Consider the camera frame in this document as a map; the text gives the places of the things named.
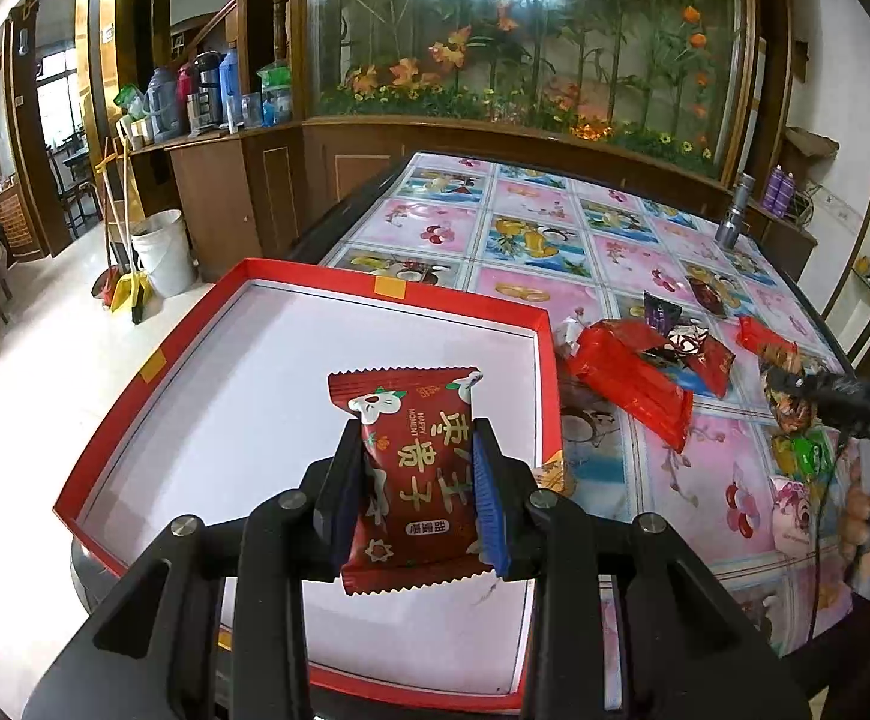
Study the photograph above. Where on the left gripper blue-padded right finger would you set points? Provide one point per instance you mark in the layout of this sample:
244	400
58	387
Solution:
490	478

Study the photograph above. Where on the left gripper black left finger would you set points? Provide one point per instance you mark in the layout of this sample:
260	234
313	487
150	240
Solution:
337	506

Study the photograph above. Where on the green candy packet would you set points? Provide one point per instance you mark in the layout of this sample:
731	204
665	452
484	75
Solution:
804	457

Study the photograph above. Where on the brown gold candy packet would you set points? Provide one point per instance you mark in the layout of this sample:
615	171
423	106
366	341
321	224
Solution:
781	368

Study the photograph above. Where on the dark red jujube snack packet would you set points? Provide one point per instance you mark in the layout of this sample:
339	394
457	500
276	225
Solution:
417	524

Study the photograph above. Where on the small red wafer packet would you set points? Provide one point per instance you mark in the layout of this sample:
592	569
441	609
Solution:
754	336

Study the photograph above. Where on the large red wafer packet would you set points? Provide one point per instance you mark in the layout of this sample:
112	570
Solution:
606	356

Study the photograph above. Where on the red white patterned snack packet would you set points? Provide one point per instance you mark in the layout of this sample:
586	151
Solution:
694	352

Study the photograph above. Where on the dark purple snack packet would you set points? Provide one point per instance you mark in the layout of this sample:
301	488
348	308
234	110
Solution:
663	316

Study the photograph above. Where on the dark brown chocolate bar packet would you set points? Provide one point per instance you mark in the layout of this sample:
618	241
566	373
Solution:
708	297

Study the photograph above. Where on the red shallow gift box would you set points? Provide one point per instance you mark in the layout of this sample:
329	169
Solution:
234	405

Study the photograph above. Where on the pink cartoon snack packet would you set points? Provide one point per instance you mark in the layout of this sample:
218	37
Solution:
791	516

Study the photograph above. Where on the silver flashlight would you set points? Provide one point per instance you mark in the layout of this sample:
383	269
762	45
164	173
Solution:
734	225

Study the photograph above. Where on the purple spray cans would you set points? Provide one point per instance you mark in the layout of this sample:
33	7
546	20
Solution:
779	192

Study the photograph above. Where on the floral plastic tablecloth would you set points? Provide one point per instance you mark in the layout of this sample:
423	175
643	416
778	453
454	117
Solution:
760	505

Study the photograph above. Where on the white plastic bucket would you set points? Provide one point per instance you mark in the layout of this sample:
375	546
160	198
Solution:
162	245

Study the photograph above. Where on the yellow dustpan and broom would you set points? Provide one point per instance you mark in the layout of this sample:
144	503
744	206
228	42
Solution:
123	283

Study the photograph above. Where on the black silver kettle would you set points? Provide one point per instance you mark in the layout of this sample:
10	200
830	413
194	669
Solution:
207	90

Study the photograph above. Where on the floral glass display panel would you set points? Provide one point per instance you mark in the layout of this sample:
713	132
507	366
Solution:
664	78

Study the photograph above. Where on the blue thermos bottle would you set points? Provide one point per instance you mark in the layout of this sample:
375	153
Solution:
230	94

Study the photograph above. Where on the grey water jug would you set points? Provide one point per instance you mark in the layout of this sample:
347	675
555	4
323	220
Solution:
163	105

